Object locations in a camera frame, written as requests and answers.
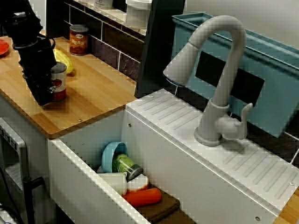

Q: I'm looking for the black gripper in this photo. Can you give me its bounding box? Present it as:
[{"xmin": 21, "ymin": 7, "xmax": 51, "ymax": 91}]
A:
[{"xmin": 13, "ymin": 37, "xmax": 57, "ymax": 107}]

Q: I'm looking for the tomato soup can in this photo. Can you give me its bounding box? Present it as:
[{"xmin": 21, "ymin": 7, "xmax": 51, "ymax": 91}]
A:
[{"xmin": 50, "ymin": 61, "xmax": 68, "ymax": 102}]

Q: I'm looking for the yellow toy corn cob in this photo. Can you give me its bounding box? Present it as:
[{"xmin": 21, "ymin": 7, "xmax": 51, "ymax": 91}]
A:
[{"xmin": 52, "ymin": 48, "xmax": 75, "ymax": 75}]

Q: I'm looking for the red plate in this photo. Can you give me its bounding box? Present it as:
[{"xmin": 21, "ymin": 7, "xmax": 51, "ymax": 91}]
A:
[{"xmin": 0, "ymin": 39, "xmax": 11, "ymax": 57}]

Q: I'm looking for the orange beans can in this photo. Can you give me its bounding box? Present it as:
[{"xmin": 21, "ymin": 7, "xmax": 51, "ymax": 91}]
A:
[{"xmin": 69, "ymin": 24, "xmax": 90, "ymax": 56}]

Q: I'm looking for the white toy oven cabinet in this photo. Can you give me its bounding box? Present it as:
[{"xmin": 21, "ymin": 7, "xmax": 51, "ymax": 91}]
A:
[{"xmin": 0, "ymin": 93, "xmax": 50, "ymax": 224}]

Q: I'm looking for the light blue bowl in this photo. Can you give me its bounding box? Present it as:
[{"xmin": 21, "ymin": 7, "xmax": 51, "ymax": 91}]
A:
[{"xmin": 100, "ymin": 141, "xmax": 129, "ymax": 174}]

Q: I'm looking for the labelled jar white lid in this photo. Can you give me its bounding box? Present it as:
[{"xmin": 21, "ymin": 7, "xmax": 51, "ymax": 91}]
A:
[{"xmin": 93, "ymin": 0, "xmax": 114, "ymax": 10}]

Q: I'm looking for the green glass jar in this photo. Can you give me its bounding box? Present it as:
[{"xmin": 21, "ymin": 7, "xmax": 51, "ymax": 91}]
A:
[{"xmin": 112, "ymin": 153, "xmax": 144, "ymax": 181}]

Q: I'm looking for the white cup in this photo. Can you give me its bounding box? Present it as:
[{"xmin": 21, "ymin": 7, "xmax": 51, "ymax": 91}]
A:
[{"xmin": 96, "ymin": 172, "xmax": 128, "ymax": 196}]

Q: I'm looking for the clear jar white lid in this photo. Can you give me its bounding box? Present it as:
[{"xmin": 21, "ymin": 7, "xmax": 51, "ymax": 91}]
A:
[{"xmin": 125, "ymin": 0, "xmax": 153, "ymax": 30}]

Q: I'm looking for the black upright board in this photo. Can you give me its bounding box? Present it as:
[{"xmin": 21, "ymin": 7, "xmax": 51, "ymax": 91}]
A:
[{"xmin": 135, "ymin": 0, "xmax": 188, "ymax": 99}]

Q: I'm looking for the red and white bowl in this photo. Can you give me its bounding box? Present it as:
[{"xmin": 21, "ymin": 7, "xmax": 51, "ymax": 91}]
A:
[{"xmin": 126, "ymin": 175, "xmax": 150, "ymax": 193}]

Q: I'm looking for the orange toy carrot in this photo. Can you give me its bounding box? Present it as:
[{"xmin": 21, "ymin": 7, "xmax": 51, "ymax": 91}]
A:
[{"xmin": 122, "ymin": 187, "xmax": 163, "ymax": 208}]

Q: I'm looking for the brown folded cloth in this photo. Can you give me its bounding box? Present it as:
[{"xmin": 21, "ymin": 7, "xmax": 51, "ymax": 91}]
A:
[{"xmin": 137, "ymin": 191, "xmax": 195, "ymax": 224}]

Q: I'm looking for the white toy sink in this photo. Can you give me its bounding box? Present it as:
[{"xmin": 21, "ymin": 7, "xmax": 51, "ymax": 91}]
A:
[{"xmin": 47, "ymin": 88, "xmax": 299, "ymax": 224}]

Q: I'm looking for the grey toy faucet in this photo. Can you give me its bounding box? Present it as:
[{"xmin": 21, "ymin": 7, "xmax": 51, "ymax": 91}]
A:
[{"xmin": 162, "ymin": 14, "xmax": 254, "ymax": 147}]

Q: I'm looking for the teal plastic bin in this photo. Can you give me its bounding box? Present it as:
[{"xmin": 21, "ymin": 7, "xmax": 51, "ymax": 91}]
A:
[{"xmin": 171, "ymin": 12, "xmax": 299, "ymax": 139}]

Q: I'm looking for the black oven handle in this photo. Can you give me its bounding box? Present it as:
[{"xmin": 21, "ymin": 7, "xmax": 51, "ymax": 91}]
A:
[{"xmin": 21, "ymin": 176, "xmax": 45, "ymax": 224}]

